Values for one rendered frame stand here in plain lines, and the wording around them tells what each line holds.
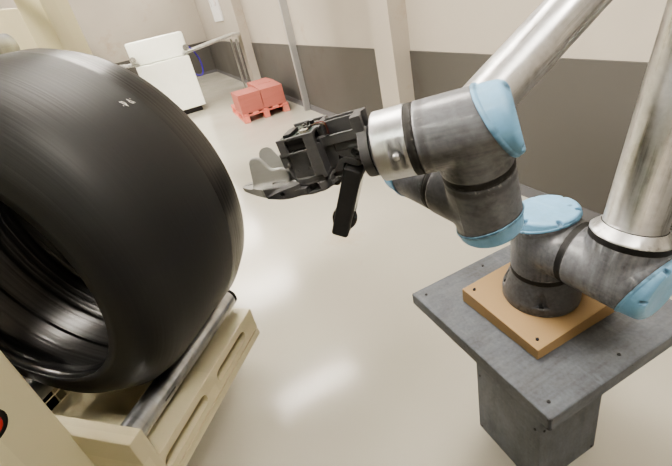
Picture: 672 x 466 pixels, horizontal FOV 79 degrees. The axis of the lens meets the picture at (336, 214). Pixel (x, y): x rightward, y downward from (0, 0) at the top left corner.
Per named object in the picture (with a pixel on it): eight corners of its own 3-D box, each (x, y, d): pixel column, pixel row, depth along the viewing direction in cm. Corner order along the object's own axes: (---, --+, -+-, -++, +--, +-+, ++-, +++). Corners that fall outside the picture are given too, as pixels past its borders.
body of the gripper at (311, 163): (290, 124, 58) (370, 101, 54) (312, 177, 62) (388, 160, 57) (269, 144, 52) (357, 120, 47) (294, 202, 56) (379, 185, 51)
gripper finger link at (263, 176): (231, 159, 59) (285, 145, 56) (248, 195, 62) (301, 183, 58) (220, 168, 57) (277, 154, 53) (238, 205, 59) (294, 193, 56)
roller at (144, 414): (141, 454, 65) (128, 437, 63) (119, 450, 67) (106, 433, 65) (240, 303, 94) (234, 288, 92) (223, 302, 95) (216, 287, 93)
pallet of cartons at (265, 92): (292, 109, 626) (285, 82, 607) (245, 124, 605) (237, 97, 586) (272, 100, 717) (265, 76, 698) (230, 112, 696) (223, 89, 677)
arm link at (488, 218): (477, 196, 65) (462, 130, 58) (543, 224, 56) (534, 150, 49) (434, 231, 63) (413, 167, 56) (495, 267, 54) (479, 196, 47)
